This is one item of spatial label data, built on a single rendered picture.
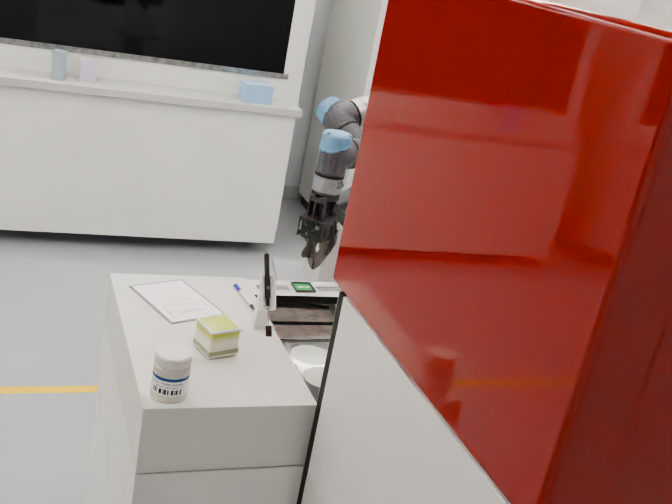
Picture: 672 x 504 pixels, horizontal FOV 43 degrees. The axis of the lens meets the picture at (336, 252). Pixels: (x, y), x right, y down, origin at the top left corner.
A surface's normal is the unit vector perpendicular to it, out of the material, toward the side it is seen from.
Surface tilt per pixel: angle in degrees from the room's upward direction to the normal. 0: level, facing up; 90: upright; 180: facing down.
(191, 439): 90
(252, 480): 90
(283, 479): 90
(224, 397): 0
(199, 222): 90
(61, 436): 0
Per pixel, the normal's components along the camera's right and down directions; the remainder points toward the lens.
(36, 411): 0.18, -0.92
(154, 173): 0.33, 0.39
